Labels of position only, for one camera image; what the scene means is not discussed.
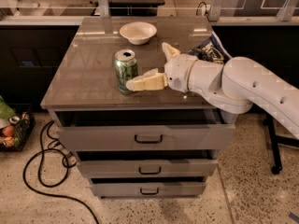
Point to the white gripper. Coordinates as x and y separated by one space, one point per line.
177 72

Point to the green soda can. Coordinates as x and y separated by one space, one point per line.
125 64

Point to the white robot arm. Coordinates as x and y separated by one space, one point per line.
233 87

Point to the white paper bowl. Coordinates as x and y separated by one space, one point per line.
138 32

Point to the blue chip bag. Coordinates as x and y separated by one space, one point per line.
211 50

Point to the top grey drawer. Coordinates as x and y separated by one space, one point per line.
146 137

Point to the grey drawer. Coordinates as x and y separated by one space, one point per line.
148 187
146 137
129 164

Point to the grey drawer cabinet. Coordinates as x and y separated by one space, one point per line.
143 117

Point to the middle grey drawer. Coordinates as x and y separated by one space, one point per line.
129 164

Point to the bottom grey drawer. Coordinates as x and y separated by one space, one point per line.
148 187

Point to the green bag in basket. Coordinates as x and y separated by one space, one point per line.
6 112

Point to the orange fruit in basket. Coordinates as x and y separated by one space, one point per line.
8 131

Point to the black wire fruit basket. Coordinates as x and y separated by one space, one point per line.
23 125

